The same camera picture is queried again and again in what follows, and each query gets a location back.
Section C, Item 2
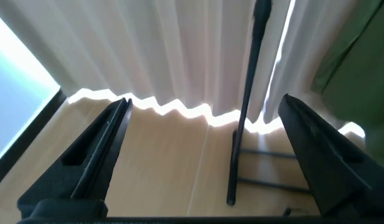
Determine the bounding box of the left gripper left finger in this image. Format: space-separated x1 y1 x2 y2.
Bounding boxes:
16 97 134 219

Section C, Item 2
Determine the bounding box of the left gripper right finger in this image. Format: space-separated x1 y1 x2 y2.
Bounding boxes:
278 93 384 218

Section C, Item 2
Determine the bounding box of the green long-sleeved shirt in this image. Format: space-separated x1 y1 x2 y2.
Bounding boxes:
311 0 384 169

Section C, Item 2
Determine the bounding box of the black clothes rack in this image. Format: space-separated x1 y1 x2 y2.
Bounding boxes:
225 0 312 207

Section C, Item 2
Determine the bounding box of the beige curtain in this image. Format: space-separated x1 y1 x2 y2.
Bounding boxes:
0 0 384 126

